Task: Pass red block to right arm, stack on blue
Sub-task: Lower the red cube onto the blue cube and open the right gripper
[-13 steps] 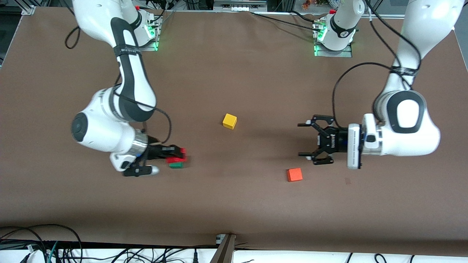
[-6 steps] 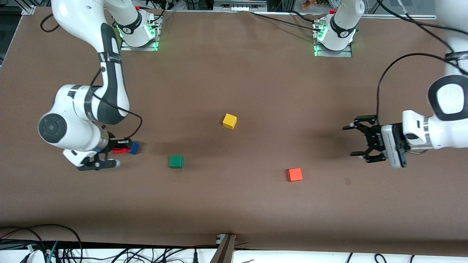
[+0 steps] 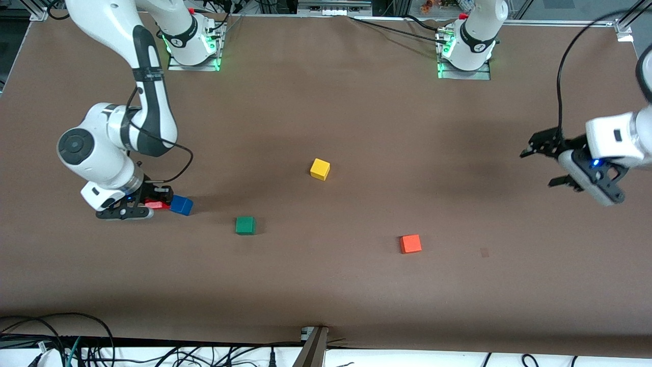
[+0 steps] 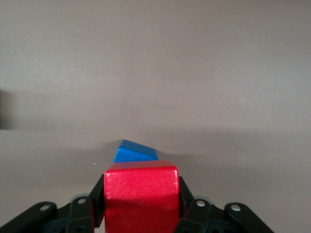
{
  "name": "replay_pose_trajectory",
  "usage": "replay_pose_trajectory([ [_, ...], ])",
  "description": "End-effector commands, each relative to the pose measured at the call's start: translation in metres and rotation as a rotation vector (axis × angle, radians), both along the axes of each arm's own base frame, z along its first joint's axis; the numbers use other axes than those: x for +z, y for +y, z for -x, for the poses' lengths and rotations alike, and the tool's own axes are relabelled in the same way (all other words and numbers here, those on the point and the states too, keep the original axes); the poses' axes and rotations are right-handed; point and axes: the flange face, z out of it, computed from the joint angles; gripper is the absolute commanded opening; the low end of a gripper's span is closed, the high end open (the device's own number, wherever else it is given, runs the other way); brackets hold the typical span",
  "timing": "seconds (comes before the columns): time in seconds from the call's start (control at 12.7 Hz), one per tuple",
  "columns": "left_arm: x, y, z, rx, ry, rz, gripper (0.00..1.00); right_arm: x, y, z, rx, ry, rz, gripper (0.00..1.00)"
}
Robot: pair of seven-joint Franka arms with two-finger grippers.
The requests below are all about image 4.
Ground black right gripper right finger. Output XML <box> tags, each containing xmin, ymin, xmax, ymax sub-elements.
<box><xmin>174</xmin><ymin>176</ymin><xmax>275</xmax><ymax>233</ymax></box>

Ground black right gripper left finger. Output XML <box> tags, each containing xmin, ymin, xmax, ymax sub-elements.
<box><xmin>0</xmin><ymin>173</ymin><xmax>105</xmax><ymax>233</ymax></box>

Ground red wooden cube block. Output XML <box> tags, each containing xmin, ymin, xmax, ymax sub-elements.
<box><xmin>104</xmin><ymin>159</ymin><xmax>180</xmax><ymax>233</ymax></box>

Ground blue wooden cube block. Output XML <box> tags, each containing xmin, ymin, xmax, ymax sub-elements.
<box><xmin>113</xmin><ymin>139</ymin><xmax>159</xmax><ymax>163</ymax></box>

